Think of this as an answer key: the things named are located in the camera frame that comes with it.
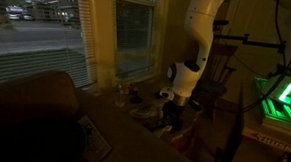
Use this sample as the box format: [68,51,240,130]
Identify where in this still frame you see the small orange items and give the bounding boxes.
[122,82,140,96]

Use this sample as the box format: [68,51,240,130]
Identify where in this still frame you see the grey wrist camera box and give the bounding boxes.
[158,86,176,103]

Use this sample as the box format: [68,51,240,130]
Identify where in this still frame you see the black mounted camera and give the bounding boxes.
[213,19,231,31]

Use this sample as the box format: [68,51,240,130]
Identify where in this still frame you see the clear plastic printed package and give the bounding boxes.
[128,99,167,122]

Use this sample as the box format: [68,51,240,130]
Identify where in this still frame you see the cream knit cloth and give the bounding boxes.
[153,125,176,141]

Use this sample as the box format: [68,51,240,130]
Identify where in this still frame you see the black round object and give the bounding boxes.
[128,93,145,106]

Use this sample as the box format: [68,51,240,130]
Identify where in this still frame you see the brown couch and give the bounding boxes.
[0,66,214,162]

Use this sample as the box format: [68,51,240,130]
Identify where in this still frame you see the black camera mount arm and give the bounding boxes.
[212,32,288,54]

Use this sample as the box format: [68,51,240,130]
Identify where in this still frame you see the black remote control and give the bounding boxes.
[142,116,172,132]

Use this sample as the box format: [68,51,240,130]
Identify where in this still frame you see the dark flat panel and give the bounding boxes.
[212,80,249,162]

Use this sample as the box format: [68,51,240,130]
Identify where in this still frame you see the clear plastic water bottle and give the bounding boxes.
[114,83,127,109]

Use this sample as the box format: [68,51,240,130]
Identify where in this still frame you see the narrow window blind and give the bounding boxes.
[107,0,161,82]

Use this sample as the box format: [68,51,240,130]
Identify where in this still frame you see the wide window blind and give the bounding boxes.
[0,0,102,91]

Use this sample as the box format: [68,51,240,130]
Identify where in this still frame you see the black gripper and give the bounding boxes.
[161,100,186,134]

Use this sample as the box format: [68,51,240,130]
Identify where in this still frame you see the wooden chair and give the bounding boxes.
[191,43,240,122]

